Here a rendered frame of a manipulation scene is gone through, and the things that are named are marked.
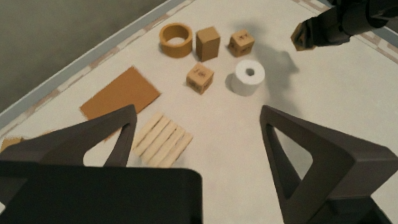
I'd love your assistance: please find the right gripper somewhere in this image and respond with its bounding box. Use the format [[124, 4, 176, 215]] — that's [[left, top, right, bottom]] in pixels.
[[295, 8, 353, 48]]

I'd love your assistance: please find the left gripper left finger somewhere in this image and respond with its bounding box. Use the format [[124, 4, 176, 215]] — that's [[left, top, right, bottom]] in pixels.
[[0, 104, 138, 167]]

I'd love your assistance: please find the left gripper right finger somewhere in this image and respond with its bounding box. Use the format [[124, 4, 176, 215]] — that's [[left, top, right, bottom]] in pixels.
[[259, 105, 398, 224]]

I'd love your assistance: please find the small wooden pallet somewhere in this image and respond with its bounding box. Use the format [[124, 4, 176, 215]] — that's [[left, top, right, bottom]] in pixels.
[[131, 109, 194, 167]]

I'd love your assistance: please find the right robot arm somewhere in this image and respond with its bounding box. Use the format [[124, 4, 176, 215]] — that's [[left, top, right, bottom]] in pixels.
[[319, 0, 398, 35]]

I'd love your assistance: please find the white tape roll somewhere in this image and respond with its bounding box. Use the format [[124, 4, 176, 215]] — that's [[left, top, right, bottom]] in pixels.
[[232, 59, 265, 96]]

